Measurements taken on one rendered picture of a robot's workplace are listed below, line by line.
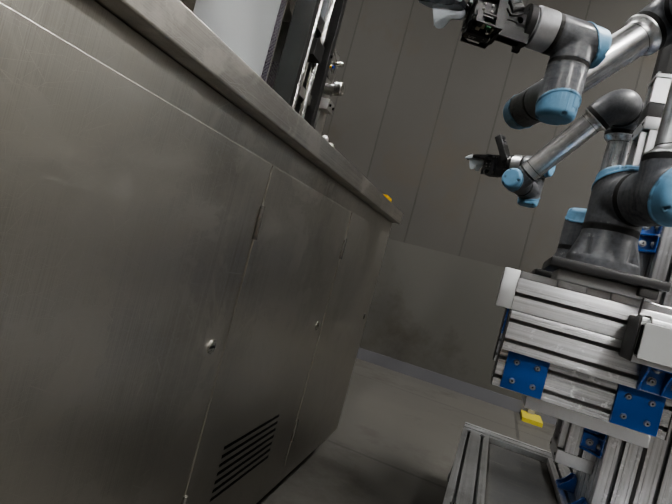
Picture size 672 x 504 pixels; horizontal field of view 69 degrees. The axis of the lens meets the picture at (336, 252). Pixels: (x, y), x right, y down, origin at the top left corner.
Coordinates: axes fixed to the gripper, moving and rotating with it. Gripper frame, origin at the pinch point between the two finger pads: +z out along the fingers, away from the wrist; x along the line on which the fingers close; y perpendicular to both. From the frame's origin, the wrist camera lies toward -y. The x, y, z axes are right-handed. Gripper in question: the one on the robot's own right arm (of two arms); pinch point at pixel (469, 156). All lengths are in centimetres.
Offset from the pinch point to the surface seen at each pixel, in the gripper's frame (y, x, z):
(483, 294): 73, 126, 47
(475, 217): 22, 126, 64
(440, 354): 119, 112, 63
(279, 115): 17, -140, -55
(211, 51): 15, -157, -64
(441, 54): -91, 118, 112
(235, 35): -8, -118, -2
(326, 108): 1, -85, -3
